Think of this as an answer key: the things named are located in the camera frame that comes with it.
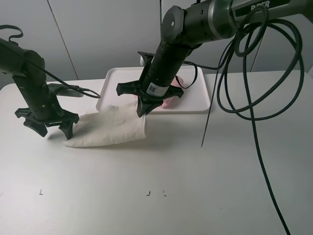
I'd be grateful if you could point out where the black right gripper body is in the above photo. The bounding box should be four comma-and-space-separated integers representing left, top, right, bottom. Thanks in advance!
116, 81, 184, 101

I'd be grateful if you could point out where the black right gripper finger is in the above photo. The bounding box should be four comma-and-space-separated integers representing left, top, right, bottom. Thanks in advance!
136, 96, 161, 117

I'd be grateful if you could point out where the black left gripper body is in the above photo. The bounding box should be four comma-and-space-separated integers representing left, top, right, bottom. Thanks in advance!
15, 93, 79, 125

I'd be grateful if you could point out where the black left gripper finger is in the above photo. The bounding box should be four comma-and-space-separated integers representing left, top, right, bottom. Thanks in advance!
23, 119, 47, 137
59, 121, 74, 140

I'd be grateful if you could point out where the white towel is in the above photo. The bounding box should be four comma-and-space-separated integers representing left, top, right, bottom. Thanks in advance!
63, 101, 147, 147

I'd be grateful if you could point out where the pink towel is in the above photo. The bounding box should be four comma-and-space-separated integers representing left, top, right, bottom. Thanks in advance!
134, 75, 186, 110

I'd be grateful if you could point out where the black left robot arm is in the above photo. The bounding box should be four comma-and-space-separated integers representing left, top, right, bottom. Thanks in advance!
0, 33, 79, 139

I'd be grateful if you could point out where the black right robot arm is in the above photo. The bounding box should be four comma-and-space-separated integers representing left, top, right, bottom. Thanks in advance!
116, 0, 313, 117

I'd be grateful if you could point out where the white plastic tray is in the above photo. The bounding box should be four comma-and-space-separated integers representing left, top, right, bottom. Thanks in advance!
96, 67, 210, 114

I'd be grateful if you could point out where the black zip tie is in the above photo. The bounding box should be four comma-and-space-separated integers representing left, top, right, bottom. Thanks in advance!
201, 44, 228, 148

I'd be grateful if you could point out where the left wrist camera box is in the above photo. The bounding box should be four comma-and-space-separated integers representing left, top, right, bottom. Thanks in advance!
48, 83, 84, 97

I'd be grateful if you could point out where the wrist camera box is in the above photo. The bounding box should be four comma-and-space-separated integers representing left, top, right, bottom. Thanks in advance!
138, 51, 154, 67
48, 83, 84, 97

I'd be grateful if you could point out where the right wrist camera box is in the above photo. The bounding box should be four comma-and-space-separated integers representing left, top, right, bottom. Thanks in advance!
138, 51, 154, 67

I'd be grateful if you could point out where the black left camera cable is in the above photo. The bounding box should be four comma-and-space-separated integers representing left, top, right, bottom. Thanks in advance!
0, 36, 102, 99

